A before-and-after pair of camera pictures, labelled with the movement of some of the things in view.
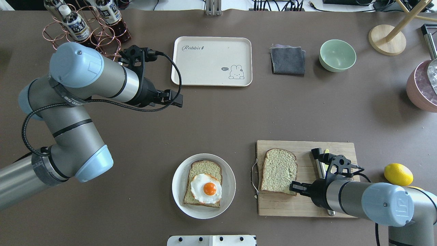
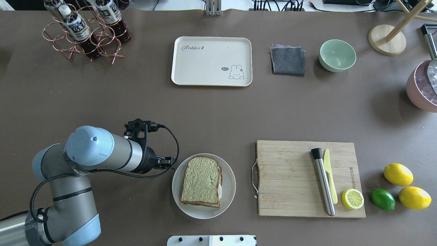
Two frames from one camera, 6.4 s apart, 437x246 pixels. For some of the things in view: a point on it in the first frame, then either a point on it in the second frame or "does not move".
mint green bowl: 336,55 does not move
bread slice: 280,168 → 202,176
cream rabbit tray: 207,61 does not move
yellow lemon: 398,174 does not move
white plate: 179,181 does not move
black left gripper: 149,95 → 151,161
